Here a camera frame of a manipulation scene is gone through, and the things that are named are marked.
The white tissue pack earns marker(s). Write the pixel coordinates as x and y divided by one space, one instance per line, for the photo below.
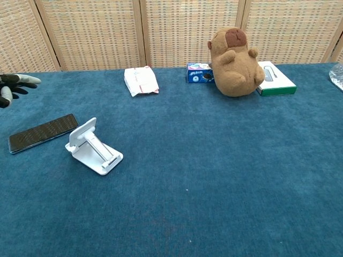
140 80

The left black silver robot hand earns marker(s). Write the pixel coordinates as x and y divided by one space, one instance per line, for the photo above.
8 80

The white green product box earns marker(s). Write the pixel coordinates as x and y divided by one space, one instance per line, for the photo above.
278 80

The blue cookie box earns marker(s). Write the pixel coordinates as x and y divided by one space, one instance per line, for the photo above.
197 75

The woven rattan folding screen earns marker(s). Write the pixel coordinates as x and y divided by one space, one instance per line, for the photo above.
93 32

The white folding phone stand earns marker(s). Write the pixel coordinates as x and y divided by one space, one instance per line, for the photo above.
92 159

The clear plastic water bottle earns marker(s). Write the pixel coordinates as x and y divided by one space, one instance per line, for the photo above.
337 76

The black smartphone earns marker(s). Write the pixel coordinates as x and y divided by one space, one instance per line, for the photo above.
43 132

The brown capybara plush toy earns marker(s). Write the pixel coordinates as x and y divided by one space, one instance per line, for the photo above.
235 72

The blue felt table cover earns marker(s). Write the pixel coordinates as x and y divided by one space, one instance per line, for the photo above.
201 160

